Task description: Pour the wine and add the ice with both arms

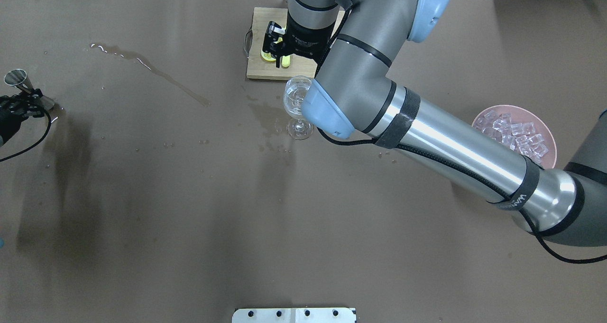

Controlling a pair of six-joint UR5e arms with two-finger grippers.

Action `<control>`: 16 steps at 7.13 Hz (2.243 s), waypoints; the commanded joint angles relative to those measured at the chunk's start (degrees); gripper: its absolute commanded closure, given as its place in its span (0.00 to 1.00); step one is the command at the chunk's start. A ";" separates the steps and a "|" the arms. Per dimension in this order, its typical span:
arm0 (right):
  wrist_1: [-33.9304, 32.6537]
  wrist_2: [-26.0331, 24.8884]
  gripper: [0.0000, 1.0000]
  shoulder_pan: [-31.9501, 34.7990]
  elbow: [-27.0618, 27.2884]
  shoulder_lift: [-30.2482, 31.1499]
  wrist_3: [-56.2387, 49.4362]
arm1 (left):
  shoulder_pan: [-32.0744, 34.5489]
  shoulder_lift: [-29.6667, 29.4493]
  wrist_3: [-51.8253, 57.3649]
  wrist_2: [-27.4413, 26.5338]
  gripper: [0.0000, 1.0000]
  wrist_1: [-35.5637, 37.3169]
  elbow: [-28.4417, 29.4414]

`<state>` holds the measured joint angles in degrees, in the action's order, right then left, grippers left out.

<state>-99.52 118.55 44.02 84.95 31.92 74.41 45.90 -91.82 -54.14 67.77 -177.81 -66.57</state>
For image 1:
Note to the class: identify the steel double jigger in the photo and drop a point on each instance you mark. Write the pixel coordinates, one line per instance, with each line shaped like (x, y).
(18, 78)

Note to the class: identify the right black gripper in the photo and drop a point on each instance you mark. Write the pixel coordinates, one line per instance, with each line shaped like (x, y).
(306, 41)

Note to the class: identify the lemon slice near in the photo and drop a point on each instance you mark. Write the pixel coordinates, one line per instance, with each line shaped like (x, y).
(267, 57)

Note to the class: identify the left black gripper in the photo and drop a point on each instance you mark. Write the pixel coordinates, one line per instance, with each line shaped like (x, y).
(5, 124)

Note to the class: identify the bamboo cutting board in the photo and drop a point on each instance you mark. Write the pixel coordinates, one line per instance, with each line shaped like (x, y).
(262, 65)

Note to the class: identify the clear wine glass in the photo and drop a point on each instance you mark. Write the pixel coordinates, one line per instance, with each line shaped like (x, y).
(296, 89)

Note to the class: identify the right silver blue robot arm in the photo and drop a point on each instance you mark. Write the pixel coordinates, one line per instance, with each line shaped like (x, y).
(355, 42)

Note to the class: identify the pink bowl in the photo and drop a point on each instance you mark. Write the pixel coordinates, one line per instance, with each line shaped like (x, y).
(520, 131)

